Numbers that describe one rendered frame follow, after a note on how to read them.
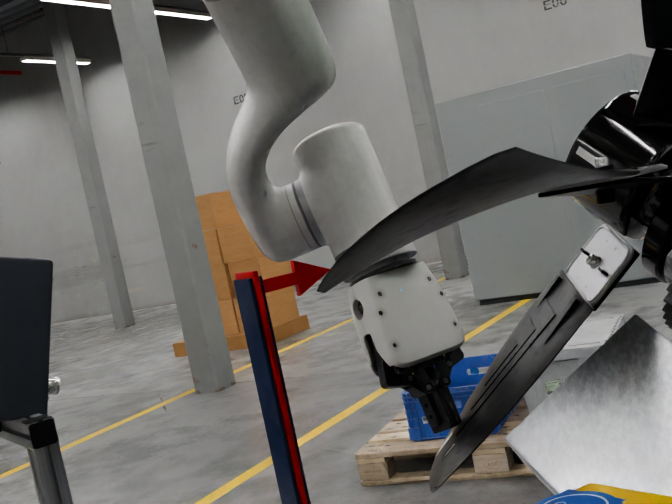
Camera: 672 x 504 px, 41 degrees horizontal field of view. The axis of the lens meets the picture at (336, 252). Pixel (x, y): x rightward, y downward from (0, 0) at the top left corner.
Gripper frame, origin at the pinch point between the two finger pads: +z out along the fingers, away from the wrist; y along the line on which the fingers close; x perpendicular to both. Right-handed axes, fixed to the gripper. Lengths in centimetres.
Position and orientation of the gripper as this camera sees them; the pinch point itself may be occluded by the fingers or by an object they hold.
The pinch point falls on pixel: (440, 410)
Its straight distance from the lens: 93.4
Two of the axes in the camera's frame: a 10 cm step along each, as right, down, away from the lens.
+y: 8.0, -2.1, 5.7
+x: -4.8, 3.6, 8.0
